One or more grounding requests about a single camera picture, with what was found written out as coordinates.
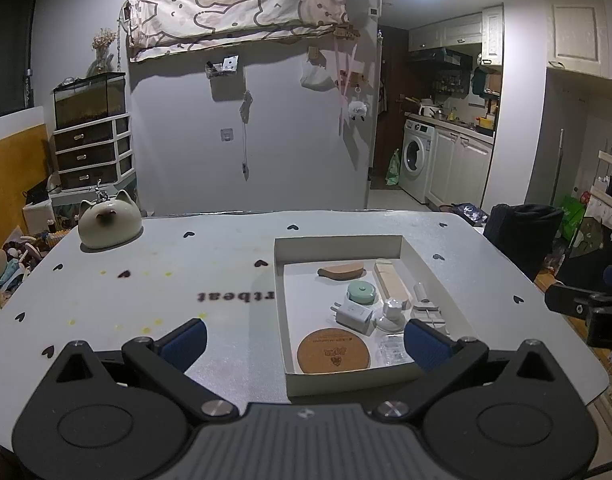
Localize white knob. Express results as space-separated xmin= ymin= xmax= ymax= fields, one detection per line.
xmin=376 ymin=297 xmax=411 ymax=333

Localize clear wall holder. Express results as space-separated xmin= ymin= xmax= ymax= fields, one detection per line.
xmin=205 ymin=54 xmax=240 ymax=80

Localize white washing machine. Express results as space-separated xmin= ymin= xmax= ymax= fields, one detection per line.
xmin=400 ymin=119 xmax=437 ymax=205

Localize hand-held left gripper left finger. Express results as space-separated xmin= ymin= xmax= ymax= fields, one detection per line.
xmin=28 ymin=318 xmax=239 ymax=423

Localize dark chair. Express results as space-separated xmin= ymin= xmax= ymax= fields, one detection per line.
xmin=483 ymin=203 xmax=564 ymax=281

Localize pile of toys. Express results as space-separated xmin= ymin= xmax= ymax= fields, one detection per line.
xmin=0 ymin=230 xmax=74 ymax=311

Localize white charger plug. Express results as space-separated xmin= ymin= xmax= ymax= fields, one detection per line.
xmin=329 ymin=301 xmax=375 ymax=337

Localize green bag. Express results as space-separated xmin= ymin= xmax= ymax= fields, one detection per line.
xmin=385 ymin=148 xmax=401 ymax=186

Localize white cardboard box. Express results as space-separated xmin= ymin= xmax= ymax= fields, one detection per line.
xmin=273 ymin=234 xmax=479 ymax=403

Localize tall white cupboard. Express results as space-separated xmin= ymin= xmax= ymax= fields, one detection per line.
xmin=545 ymin=0 xmax=609 ymax=78

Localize cat-shaped ceramic jar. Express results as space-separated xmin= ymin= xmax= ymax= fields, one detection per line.
xmin=78 ymin=190 xmax=141 ymax=251

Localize black bag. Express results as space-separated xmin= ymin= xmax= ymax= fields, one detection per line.
xmin=23 ymin=185 xmax=51 ymax=206

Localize white drawer cabinet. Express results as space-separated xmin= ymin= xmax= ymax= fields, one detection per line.
xmin=52 ymin=114 xmax=136 ymax=192

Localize white kitchen base cabinets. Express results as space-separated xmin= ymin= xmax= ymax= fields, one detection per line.
xmin=428 ymin=127 xmax=494 ymax=208

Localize brown wooden piece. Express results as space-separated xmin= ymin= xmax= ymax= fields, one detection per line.
xmin=317 ymin=261 xmax=367 ymax=282

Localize round cork coaster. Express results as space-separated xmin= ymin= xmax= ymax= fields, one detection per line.
xmin=297 ymin=327 xmax=371 ymax=374

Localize glass aquarium tank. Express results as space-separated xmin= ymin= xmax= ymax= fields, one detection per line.
xmin=53 ymin=71 xmax=128 ymax=131

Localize white storage box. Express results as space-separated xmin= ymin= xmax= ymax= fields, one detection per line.
xmin=23 ymin=200 xmax=56 ymax=241

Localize hanging cable with plug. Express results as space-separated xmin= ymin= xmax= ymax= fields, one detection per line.
xmin=240 ymin=90 xmax=254 ymax=181

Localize clear plastic case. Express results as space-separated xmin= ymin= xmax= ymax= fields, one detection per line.
xmin=375 ymin=334 xmax=417 ymax=368

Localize mop handle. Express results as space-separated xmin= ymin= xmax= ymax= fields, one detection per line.
xmin=551 ymin=130 xmax=566 ymax=206

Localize narrow white wall cabinet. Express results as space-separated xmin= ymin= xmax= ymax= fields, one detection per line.
xmin=482 ymin=6 xmax=504 ymax=68

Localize green plastic item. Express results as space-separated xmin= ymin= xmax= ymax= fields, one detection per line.
xmin=558 ymin=195 xmax=589 ymax=241

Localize grey clamp block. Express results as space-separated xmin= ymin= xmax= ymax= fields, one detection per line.
xmin=411 ymin=301 xmax=449 ymax=335

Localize dried flowers in vase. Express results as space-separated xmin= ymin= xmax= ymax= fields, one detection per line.
xmin=88 ymin=27 xmax=117 ymax=76

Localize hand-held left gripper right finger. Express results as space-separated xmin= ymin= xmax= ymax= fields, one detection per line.
xmin=370 ymin=318 xmax=574 ymax=423

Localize printed blanket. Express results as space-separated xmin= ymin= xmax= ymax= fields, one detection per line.
xmin=127 ymin=0 xmax=349 ymax=63

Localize round mint green tin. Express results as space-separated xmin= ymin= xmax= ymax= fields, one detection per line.
xmin=347 ymin=281 xmax=379 ymax=306

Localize wide white wall cabinet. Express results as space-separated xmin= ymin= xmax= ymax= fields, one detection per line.
xmin=408 ymin=12 xmax=484 ymax=53

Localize black printed cloth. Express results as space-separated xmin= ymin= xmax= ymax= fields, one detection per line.
xmin=566 ymin=212 xmax=612 ymax=271

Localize dark blue bag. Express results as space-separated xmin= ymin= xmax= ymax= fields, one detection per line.
xmin=438 ymin=202 xmax=489 ymax=227

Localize light wooden block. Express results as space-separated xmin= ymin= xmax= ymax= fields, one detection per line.
xmin=374 ymin=258 xmax=411 ymax=307

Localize white plastic bag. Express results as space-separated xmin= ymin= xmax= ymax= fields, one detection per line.
xmin=300 ymin=57 xmax=337 ymax=92

